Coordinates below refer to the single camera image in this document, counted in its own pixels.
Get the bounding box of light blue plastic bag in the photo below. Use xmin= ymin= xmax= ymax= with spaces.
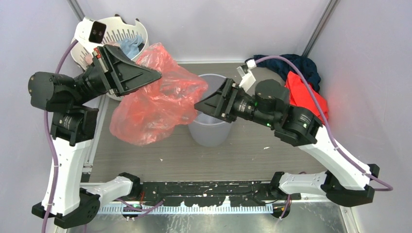
xmin=117 ymin=35 xmax=144 ymax=60

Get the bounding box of right aluminium corner post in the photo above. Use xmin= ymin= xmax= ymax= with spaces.
xmin=301 ymin=0 xmax=340 ymax=57

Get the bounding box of grey plastic trash bin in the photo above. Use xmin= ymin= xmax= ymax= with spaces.
xmin=188 ymin=74 xmax=232 ymax=147

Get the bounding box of aluminium frame rail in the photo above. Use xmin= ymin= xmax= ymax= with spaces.
xmin=60 ymin=181 xmax=353 ymax=215

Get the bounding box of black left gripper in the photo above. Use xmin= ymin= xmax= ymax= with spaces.
xmin=71 ymin=44 xmax=162 ymax=106

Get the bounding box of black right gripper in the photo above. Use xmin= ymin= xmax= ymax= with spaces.
xmin=193 ymin=77 xmax=276 ymax=128

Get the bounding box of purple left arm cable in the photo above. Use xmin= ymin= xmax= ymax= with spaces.
xmin=41 ymin=38 xmax=166 ymax=233

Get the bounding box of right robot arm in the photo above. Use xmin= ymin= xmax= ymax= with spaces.
xmin=194 ymin=79 xmax=379 ymax=207

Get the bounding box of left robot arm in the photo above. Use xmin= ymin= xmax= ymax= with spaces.
xmin=28 ymin=45 xmax=162 ymax=229

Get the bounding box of white slotted laundry basket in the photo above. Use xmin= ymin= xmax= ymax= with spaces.
xmin=70 ymin=16 xmax=149 ymax=101

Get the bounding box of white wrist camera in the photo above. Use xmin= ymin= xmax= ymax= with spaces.
xmin=237 ymin=59 xmax=257 ymax=92
xmin=74 ymin=17 xmax=107 ymax=51

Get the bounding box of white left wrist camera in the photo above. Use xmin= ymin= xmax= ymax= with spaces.
xmin=74 ymin=17 xmax=107 ymax=51

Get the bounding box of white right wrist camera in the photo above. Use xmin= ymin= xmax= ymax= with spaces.
xmin=237 ymin=59 xmax=257 ymax=92

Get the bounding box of left aluminium corner post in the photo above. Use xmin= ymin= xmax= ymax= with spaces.
xmin=67 ymin=0 xmax=86 ymax=22

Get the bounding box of red cloth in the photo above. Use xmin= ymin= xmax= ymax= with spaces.
xmin=285 ymin=71 xmax=328 ymax=124

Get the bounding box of navy blue cloth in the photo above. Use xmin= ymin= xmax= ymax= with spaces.
xmin=245 ymin=54 xmax=321 ymax=93

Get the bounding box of aluminium corner post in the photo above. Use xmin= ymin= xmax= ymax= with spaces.
xmin=301 ymin=0 xmax=340 ymax=57
xmin=67 ymin=0 xmax=86 ymax=22

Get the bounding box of pink plastic bag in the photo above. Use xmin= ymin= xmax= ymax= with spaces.
xmin=85 ymin=41 xmax=120 ymax=65

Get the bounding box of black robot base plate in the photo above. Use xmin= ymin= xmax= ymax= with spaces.
xmin=110 ymin=180 xmax=302 ymax=208

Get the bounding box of red plastic trash bag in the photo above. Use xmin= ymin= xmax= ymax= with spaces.
xmin=109 ymin=43 xmax=208 ymax=146

